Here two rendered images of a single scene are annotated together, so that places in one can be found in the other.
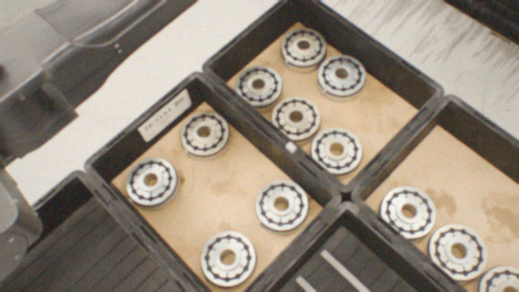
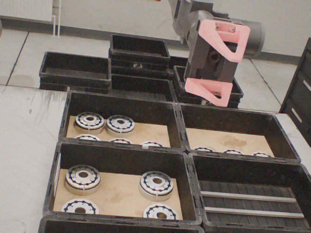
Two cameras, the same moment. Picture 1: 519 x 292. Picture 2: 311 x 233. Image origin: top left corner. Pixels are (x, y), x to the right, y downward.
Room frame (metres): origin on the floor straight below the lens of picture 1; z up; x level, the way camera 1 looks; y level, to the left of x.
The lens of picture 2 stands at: (-0.09, 0.83, 1.67)
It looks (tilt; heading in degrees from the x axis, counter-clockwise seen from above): 33 degrees down; 297
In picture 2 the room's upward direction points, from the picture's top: 12 degrees clockwise
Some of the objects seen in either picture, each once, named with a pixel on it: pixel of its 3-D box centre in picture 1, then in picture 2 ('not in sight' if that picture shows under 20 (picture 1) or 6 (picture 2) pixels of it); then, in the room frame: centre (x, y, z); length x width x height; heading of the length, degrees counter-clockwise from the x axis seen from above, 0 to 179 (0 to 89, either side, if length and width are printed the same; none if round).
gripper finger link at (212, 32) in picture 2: not in sight; (223, 55); (0.08, 0.35, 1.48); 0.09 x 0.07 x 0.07; 129
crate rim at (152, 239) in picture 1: (209, 182); (123, 181); (0.34, 0.11, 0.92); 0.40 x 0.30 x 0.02; 38
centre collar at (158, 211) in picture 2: (228, 257); (161, 216); (0.21, 0.09, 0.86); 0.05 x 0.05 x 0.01
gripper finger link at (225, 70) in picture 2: not in sight; (216, 79); (0.08, 0.35, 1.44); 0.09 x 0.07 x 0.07; 129
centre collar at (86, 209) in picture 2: (150, 180); (80, 211); (0.38, 0.23, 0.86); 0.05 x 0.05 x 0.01
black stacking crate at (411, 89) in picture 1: (318, 94); (121, 133); (0.52, -0.13, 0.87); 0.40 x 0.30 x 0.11; 38
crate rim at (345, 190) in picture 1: (319, 81); (122, 121); (0.52, -0.13, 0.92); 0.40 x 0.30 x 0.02; 38
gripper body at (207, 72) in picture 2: not in sight; (209, 46); (0.12, 0.29, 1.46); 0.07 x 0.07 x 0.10; 39
